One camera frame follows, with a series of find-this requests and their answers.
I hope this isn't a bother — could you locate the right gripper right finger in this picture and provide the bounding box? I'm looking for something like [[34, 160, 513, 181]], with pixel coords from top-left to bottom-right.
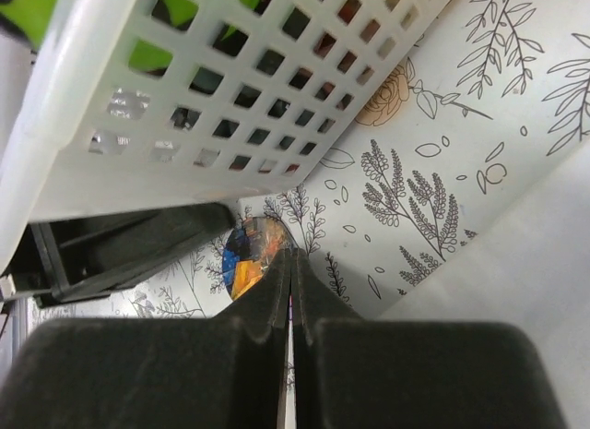
[[290, 250, 566, 428]]

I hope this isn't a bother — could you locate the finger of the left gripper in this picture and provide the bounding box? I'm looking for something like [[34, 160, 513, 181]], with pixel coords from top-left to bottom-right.
[[8, 203, 236, 308]]

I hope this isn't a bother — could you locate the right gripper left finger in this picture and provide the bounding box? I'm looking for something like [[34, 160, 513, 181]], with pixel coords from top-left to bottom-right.
[[1, 251, 291, 428]]

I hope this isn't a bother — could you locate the white t-shirt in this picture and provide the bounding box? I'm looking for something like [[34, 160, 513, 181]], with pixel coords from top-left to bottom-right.
[[381, 143, 589, 428]]

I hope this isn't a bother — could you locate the white plastic basket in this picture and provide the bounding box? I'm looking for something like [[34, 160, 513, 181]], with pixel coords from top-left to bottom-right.
[[1, 0, 451, 265]]

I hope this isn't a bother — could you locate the green toy watermelon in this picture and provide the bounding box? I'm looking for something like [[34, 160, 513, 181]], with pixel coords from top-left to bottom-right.
[[1, 0, 198, 75]]

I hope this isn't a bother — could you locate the floral table mat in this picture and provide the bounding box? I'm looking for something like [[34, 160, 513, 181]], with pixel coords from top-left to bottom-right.
[[31, 0, 590, 429]]

